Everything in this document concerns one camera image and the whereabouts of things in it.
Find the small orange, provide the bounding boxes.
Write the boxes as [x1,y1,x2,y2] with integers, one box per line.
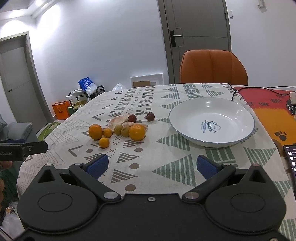
[103,128,112,138]
[98,137,110,149]

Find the large orange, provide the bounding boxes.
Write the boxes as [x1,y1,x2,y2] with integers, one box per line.
[129,126,145,141]
[88,124,103,141]

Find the green-yellow small fruit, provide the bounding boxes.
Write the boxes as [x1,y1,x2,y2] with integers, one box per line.
[114,125,123,136]
[120,126,130,138]

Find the peeled pomelo piece large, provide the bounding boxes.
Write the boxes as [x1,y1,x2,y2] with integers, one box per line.
[107,114,129,131]

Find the red jujube fruit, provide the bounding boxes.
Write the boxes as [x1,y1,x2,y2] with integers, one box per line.
[128,114,137,123]

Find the person's left hand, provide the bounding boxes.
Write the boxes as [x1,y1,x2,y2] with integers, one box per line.
[0,162,13,171]

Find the grey sofa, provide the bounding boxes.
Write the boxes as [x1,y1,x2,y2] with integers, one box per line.
[0,116,38,142]

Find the white enamel plate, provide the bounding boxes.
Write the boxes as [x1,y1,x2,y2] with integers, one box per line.
[169,97,255,148]

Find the grey side door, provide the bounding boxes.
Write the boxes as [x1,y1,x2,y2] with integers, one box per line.
[1,32,53,133]

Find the patterned white tablecloth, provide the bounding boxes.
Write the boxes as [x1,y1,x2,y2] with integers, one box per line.
[17,84,295,240]

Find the orange box on floor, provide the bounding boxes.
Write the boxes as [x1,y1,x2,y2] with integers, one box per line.
[52,100,70,120]

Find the smartphone black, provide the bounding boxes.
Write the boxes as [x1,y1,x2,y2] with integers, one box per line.
[283,145,296,182]

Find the blue white plastic bag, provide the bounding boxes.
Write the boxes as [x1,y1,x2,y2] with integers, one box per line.
[78,77,98,95]

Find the red orange cartoon mat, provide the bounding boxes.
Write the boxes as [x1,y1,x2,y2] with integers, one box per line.
[235,86,295,156]

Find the clear plastic bag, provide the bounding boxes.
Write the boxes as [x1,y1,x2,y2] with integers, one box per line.
[112,83,126,91]

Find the orange leather chair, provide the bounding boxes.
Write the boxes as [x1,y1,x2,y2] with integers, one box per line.
[180,50,248,85]

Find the white charger plug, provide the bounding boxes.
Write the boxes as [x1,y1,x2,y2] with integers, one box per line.
[290,91,296,105]

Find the black wire rack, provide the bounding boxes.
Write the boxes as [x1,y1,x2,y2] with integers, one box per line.
[65,85,105,105]

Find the black cable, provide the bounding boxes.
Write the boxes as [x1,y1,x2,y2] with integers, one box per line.
[231,86,296,102]

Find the grey door with handle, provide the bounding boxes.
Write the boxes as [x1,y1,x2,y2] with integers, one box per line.
[158,0,231,84]

